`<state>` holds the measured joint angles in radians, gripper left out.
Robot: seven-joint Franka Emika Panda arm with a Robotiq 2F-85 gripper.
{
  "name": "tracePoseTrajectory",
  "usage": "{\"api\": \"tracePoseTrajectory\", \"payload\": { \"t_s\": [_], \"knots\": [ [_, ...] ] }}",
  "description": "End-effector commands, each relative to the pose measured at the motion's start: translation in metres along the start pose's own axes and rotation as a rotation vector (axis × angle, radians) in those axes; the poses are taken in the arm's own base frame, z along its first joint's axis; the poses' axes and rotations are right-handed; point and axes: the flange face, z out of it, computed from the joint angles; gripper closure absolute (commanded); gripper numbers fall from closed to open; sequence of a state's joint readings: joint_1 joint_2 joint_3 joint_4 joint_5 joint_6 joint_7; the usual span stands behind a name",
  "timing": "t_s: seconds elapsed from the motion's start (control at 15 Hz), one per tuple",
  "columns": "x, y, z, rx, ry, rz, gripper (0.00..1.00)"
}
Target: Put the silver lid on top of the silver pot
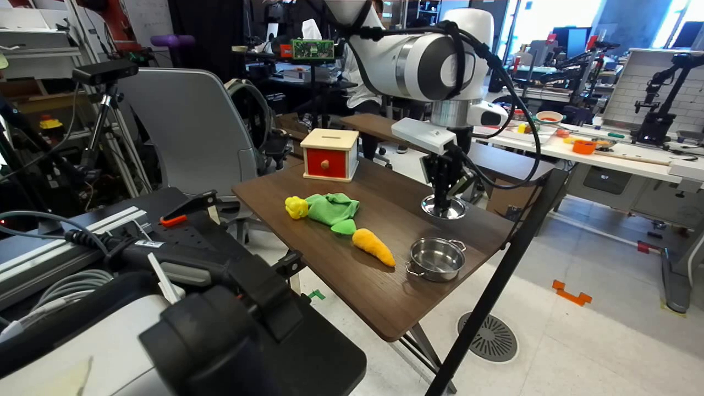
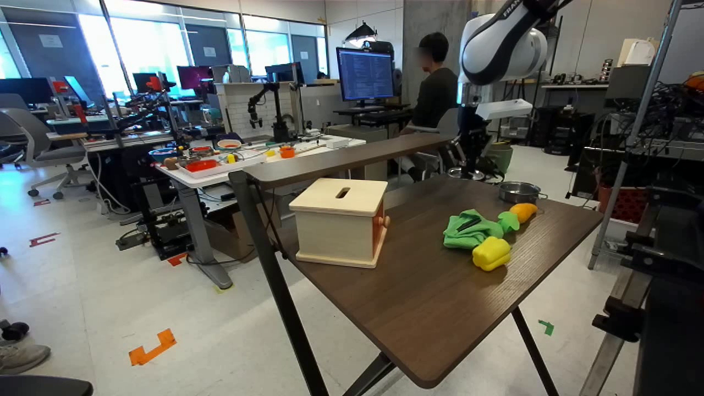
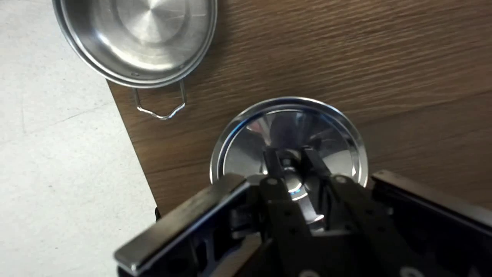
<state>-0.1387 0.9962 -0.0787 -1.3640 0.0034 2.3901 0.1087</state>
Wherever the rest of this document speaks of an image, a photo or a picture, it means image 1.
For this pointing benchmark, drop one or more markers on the orange toy carrot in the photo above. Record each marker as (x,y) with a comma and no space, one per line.
(374,247)

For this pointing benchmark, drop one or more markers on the brown wooden desk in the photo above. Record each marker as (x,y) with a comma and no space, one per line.
(506,161)

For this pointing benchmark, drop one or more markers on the silver pot lid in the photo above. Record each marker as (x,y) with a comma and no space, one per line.
(443,211)

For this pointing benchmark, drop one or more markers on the round floor drain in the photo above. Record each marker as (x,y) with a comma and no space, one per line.
(490,337)

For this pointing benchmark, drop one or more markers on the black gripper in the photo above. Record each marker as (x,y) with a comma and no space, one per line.
(452,168)

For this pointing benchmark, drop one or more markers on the orange floor marker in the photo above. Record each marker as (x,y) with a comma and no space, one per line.
(570,294)

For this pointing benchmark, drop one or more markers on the small black robot arm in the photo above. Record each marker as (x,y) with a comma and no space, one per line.
(664,95)

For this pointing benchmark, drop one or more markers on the white work table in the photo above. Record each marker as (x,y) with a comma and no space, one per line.
(631,157)

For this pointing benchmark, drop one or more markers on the green floor marker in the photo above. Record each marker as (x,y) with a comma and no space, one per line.
(315,295)

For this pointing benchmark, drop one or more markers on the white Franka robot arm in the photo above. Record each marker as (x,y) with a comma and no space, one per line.
(419,66)

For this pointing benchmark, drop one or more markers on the silver metal pot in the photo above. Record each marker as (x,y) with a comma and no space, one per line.
(437,259)

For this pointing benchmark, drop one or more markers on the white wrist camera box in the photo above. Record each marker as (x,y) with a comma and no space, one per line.
(424,137)

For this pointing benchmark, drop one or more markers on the wooden box with red drawer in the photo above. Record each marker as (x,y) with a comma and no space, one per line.
(331,154)

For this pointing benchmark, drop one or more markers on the yellow toy corn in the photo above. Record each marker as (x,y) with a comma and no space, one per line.
(295,208)

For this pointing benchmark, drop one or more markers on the grey mesh office chair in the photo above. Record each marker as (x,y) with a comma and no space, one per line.
(190,129)

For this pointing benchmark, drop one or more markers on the black table leg frame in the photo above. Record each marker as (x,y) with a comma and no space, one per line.
(494,286)

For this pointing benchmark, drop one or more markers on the black camera tripod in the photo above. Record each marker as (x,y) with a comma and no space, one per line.
(110,111)

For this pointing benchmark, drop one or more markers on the green plush toy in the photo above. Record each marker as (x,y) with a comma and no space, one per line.
(331,209)

